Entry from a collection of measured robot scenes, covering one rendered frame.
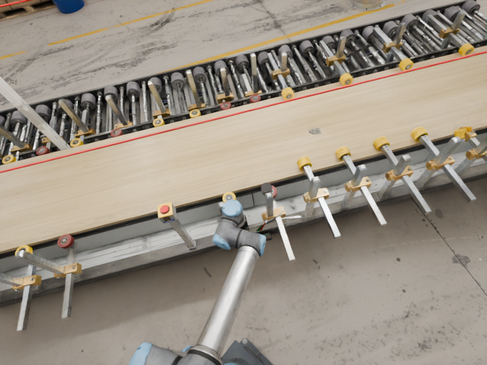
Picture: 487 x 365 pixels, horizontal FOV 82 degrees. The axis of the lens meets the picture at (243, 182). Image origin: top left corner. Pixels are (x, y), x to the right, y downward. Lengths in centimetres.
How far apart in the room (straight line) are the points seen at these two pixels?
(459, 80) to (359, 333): 197
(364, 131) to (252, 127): 75
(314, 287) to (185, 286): 105
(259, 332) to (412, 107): 195
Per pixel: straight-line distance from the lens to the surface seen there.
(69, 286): 194
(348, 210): 192
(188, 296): 250
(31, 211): 224
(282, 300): 240
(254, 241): 122
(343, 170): 195
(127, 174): 202
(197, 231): 195
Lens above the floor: 237
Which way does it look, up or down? 58 degrees down
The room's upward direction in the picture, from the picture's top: 11 degrees counter-clockwise
